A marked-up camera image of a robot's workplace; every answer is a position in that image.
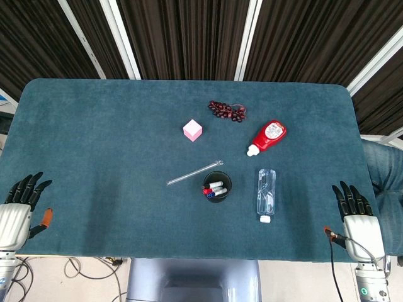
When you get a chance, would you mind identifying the red ketchup squeeze bottle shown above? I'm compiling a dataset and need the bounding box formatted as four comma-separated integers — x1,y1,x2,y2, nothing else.
246,119,288,157

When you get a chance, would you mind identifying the pink cube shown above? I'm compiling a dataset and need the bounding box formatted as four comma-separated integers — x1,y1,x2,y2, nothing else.
183,118,203,143

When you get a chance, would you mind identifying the teal table cloth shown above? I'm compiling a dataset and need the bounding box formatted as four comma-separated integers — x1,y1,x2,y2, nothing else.
0,77,387,263

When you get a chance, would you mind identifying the black cup with markers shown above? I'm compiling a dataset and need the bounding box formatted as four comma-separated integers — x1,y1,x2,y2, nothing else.
203,171,233,204

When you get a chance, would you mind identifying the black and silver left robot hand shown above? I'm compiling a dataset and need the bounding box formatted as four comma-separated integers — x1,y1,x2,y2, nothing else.
0,171,54,252

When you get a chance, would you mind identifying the white aluminium frame bar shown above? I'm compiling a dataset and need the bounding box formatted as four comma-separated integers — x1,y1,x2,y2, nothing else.
57,0,107,80
234,0,263,82
346,31,403,97
99,0,142,81

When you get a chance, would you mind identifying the person's leg in jeans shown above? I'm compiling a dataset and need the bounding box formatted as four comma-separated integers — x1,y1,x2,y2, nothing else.
360,138,403,257

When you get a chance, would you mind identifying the chrome chair leg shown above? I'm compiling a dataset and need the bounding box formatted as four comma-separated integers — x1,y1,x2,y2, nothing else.
382,254,393,281

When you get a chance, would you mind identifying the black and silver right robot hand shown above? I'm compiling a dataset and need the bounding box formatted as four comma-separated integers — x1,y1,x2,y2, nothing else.
324,181,385,262

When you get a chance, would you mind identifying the black floor cable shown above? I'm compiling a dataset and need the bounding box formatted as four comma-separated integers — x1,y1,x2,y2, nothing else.
4,256,34,302

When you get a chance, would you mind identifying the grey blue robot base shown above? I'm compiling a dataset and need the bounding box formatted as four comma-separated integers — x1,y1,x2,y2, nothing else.
125,257,263,302

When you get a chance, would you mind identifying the clear plastic water bottle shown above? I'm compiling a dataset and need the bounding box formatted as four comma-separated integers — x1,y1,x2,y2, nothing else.
257,168,277,223

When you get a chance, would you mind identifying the clear glass test tube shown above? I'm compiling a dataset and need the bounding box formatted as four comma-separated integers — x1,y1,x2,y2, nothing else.
166,160,225,187

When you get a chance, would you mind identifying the dark red grape bunch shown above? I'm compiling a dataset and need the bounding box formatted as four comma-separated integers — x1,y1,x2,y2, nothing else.
207,100,248,123

